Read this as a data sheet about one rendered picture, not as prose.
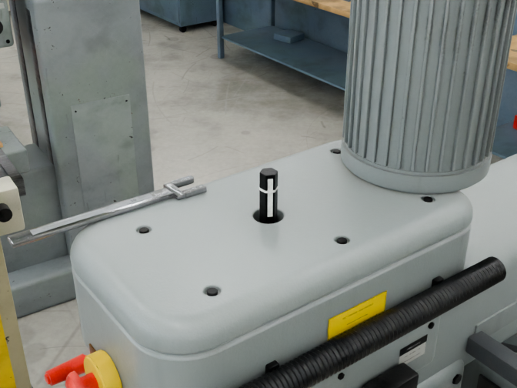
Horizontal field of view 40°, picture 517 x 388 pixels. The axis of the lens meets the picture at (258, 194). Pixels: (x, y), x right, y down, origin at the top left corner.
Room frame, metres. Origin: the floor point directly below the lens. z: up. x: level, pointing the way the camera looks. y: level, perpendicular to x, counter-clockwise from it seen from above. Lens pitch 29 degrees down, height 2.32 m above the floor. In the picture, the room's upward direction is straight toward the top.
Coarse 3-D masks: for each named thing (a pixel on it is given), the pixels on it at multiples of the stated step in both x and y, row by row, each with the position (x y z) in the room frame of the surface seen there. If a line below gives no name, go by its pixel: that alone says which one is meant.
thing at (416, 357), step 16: (432, 320) 0.74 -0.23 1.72; (416, 336) 0.72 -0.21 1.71; (432, 336) 0.74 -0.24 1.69; (384, 352) 0.69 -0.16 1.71; (400, 352) 0.71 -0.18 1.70; (416, 352) 0.73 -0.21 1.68; (432, 352) 0.75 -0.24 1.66; (352, 368) 0.66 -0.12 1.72; (368, 368) 0.67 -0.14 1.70; (384, 368) 0.69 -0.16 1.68; (416, 368) 0.73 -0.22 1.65; (320, 384) 0.63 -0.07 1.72; (336, 384) 0.64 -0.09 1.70; (352, 384) 0.66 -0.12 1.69
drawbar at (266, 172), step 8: (272, 168) 0.74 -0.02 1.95; (264, 176) 0.72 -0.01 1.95; (272, 176) 0.72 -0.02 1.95; (264, 184) 0.72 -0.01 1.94; (264, 192) 0.72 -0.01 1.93; (264, 200) 0.72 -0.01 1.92; (272, 200) 0.72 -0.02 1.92; (264, 208) 0.72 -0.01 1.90; (272, 208) 0.72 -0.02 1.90; (264, 216) 0.72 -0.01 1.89; (272, 216) 0.72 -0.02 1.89
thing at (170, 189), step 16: (192, 176) 0.81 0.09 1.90; (160, 192) 0.77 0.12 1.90; (176, 192) 0.77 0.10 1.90; (192, 192) 0.78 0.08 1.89; (112, 208) 0.73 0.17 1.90; (128, 208) 0.74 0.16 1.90; (48, 224) 0.70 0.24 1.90; (64, 224) 0.70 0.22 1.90; (80, 224) 0.70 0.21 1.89; (16, 240) 0.66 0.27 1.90; (32, 240) 0.67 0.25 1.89
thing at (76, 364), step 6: (72, 360) 0.67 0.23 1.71; (78, 360) 0.67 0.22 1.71; (60, 366) 0.66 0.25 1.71; (66, 366) 0.66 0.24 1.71; (72, 366) 0.67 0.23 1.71; (78, 366) 0.67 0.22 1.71; (48, 372) 0.66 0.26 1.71; (54, 372) 0.66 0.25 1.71; (60, 372) 0.66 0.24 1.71; (66, 372) 0.66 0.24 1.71; (78, 372) 0.67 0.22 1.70; (84, 372) 0.67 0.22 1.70; (48, 378) 0.65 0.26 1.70; (54, 378) 0.65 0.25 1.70; (60, 378) 0.65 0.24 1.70; (54, 384) 0.65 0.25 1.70
